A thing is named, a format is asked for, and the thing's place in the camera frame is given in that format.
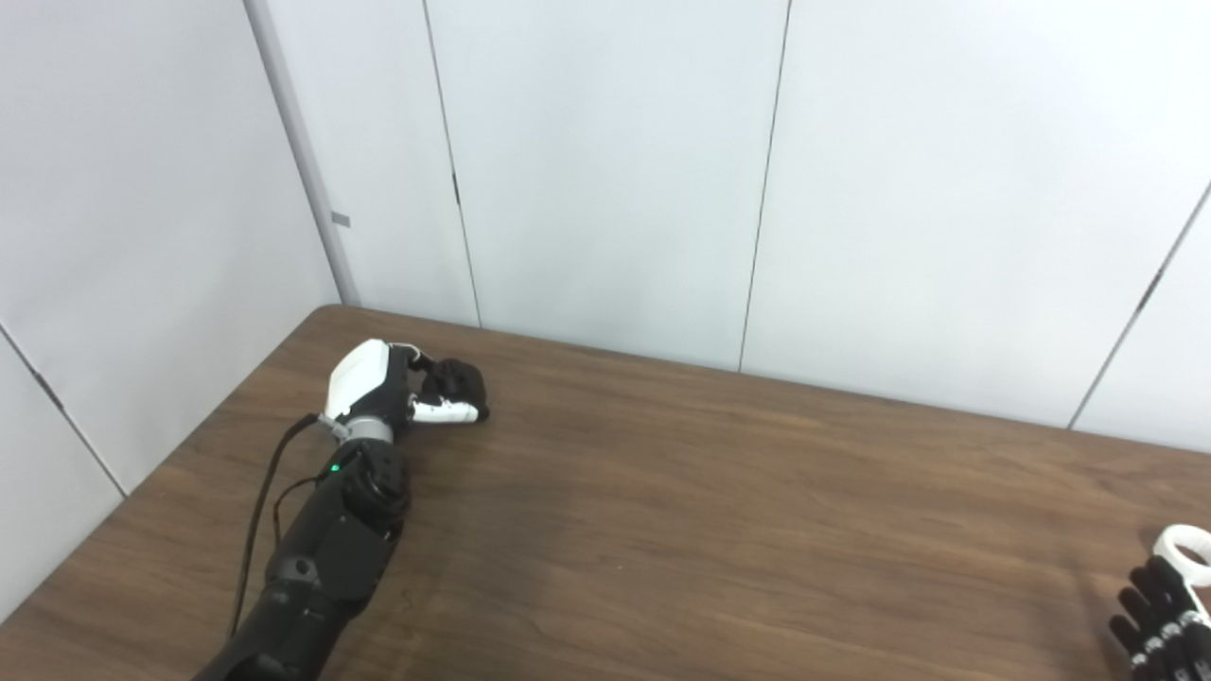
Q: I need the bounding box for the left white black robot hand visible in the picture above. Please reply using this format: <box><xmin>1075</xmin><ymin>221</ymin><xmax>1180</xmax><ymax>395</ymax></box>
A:
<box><xmin>323</xmin><ymin>339</ymin><xmax>491</xmax><ymax>428</ymax></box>

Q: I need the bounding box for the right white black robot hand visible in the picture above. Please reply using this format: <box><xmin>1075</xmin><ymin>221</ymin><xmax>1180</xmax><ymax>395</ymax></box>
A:
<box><xmin>1109</xmin><ymin>555</ymin><xmax>1211</xmax><ymax>681</ymax></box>

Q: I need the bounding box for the white plastic ring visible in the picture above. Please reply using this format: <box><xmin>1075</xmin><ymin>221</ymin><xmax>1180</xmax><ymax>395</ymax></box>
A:
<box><xmin>1152</xmin><ymin>525</ymin><xmax>1211</xmax><ymax>589</ymax></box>

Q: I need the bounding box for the round black plastic part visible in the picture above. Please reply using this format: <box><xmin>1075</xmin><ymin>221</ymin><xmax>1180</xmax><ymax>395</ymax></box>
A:
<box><xmin>428</xmin><ymin>358</ymin><xmax>490</xmax><ymax>423</ymax></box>

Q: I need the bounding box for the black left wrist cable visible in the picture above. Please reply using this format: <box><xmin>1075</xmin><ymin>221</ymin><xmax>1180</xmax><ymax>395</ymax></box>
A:
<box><xmin>230</xmin><ymin>412</ymin><xmax>327</xmax><ymax>640</ymax></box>

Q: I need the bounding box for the grey wall corner post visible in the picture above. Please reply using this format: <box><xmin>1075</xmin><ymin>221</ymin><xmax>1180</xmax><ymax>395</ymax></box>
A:
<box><xmin>244</xmin><ymin>0</ymin><xmax>362</xmax><ymax>307</ymax></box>

